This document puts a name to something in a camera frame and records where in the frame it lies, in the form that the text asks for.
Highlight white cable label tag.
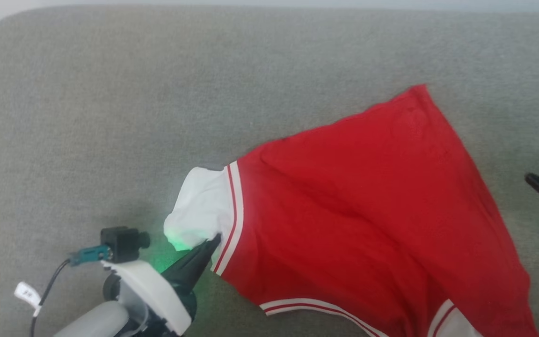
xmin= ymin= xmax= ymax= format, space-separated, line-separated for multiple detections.
xmin=14 ymin=281 xmax=43 ymax=317

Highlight teal camera cable connector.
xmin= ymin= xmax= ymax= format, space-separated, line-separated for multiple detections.
xmin=68 ymin=245 xmax=113 ymax=267

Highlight red shorts with white stripes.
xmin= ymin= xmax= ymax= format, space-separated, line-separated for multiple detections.
xmin=164 ymin=84 xmax=539 ymax=337

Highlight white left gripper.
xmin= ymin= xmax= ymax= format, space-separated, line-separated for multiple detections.
xmin=101 ymin=234 xmax=222 ymax=337

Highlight thin black camera cable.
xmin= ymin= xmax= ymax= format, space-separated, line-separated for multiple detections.
xmin=29 ymin=259 xmax=72 ymax=337

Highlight grey fabric sofa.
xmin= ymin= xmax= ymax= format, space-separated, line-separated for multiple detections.
xmin=0 ymin=5 xmax=539 ymax=337

